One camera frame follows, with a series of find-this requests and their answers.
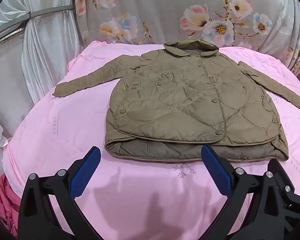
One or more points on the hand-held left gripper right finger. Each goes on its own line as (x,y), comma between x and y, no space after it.
(216,170)

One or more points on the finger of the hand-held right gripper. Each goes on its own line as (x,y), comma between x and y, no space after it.
(293,197)

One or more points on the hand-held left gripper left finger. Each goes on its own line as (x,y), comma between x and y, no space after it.
(83,172)

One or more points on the brown quilted jacket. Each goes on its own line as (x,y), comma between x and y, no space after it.
(190,100)

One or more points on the pink blanket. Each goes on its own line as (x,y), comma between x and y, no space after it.
(65,130)

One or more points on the red crumpled cloth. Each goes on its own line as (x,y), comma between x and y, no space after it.
(6,200)

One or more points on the white sheer curtain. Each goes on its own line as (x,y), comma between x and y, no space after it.
(45,55)

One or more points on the grey floral cloth backdrop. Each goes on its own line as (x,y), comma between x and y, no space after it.
(152,10)

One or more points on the grey metal rail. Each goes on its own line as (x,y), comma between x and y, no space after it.
(52,10)

